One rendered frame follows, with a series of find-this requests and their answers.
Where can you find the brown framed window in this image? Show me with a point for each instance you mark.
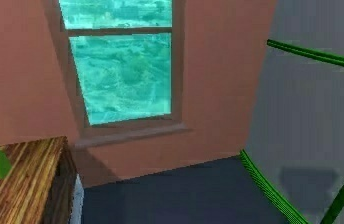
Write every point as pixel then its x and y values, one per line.
pixel 120 66

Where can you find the wooden top kitchen counter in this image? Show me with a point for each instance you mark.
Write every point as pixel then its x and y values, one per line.
pixel 23 186

